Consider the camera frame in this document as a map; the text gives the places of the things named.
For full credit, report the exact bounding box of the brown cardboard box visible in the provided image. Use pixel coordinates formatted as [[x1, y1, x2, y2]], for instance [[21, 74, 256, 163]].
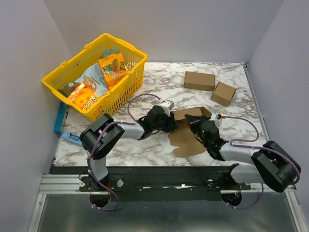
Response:
[[168, 106, 211, 158]]

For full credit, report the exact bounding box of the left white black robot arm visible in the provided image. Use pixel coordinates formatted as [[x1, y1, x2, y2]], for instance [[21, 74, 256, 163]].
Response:
[[80, 101, 177, 191]]

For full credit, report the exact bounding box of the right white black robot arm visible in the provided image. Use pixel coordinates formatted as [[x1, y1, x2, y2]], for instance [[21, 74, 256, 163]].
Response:
[[185, 114, 301, 192]]

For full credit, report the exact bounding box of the small folded cardboard box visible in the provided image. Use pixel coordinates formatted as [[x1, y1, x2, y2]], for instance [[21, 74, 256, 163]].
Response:
[[211, 82, 236, 107]]

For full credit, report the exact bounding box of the large folded cardboard box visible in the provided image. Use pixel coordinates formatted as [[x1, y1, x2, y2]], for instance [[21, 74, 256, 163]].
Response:
[[183, 71, 215, 91]]

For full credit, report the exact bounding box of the blue flat box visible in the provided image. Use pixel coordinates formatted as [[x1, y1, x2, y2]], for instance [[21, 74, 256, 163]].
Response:
[[54, 102, 67, 136]]

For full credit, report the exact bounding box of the orange mango snack bag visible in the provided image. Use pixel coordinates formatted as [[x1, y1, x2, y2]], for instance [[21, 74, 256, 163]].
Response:
[[98, 53, 128, 89]]

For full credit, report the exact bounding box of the light blue bread bag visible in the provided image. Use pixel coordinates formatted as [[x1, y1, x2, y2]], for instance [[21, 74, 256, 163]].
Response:
[[74, 63, 109, 97]]

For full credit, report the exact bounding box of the orange apple snack bag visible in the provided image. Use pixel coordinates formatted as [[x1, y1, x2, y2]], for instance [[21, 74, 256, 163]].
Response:
[[67, 83, 100, 111]]

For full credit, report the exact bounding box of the green round snack pack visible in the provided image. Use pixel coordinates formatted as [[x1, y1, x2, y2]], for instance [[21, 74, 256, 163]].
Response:
[[100, 49, 120, 59]]

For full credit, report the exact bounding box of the light blue small carton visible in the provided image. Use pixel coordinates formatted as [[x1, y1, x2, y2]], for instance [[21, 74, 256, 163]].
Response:
[[60, 131, 82, 147]]

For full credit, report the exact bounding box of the dark brown snack pack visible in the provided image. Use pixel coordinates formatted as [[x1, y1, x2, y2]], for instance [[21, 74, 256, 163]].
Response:
[[58, 85, 75, 98]]

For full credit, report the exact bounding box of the yellow plastic shopping basket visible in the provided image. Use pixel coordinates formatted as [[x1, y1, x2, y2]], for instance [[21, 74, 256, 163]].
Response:
[[42, 33, 147, 122]]

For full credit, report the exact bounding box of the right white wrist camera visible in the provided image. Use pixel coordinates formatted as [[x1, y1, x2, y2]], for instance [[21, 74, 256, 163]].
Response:
[[214, 114, 225, 128]]

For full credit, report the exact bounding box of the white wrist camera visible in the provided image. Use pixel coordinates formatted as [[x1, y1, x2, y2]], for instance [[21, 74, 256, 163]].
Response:
[[214, 114, 225, 128], [159, 100, 174, 114]]

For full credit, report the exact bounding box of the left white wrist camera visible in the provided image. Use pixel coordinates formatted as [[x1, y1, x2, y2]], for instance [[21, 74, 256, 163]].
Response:
[[159, 100, 174, 114]]

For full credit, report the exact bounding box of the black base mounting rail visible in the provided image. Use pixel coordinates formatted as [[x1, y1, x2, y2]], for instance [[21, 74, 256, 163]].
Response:
[[50, 164, 251, 205]]

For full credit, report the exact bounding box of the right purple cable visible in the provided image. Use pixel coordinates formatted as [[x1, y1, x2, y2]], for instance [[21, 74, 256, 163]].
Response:
[[221, 116, 302, 210]]

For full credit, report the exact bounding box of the aluminium extrusion frame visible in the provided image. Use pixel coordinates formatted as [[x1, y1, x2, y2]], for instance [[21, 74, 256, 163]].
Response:
[[39, 174, 297, 195]]

